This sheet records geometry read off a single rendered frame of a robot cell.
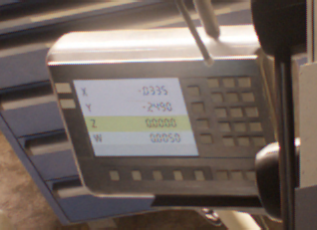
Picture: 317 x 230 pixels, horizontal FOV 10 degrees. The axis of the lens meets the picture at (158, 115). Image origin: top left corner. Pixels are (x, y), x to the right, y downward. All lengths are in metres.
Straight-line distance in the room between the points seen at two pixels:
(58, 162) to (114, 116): 1.28
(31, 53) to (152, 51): 1.13
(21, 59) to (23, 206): 0.77
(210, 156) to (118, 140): 0.13
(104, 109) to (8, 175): 1.87
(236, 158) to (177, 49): 0.16
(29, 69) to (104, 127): 1.07
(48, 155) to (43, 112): 0.13
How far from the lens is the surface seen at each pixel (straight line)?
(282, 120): 1.39
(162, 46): 2.24
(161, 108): 2.26
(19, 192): 4.10
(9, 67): 3.39
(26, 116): 3.49
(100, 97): 2.30
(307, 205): 1.18
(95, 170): 2.36
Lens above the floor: 2.74
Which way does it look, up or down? 42 degrees down
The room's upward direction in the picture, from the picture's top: 29 degrees counter-clockwise
